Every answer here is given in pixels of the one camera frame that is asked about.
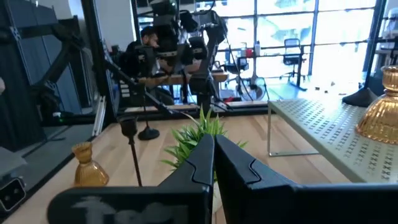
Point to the black box with white labels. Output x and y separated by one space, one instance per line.
133 96

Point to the silver aluminium rail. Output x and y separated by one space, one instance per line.
100 115

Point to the red tag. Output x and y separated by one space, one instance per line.
228 99

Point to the green perforated metal shelf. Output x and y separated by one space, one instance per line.
326 130

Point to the dark grey panel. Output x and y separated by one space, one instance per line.
18 124

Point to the black office chair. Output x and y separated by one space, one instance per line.
292 57

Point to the green potted plant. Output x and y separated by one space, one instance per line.
189 140

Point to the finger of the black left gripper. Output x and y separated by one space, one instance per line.
198 48
145 60

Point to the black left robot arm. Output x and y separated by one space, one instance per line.
202 84

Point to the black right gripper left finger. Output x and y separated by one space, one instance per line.
199 199

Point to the grey box with power socket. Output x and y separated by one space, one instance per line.
12 194

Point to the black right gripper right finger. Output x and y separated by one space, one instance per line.
242 193

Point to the black frame brace strut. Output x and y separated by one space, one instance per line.
62 59

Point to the amber glass candle holder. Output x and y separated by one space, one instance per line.
382 118
90 174

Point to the person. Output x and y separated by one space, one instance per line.
149 39

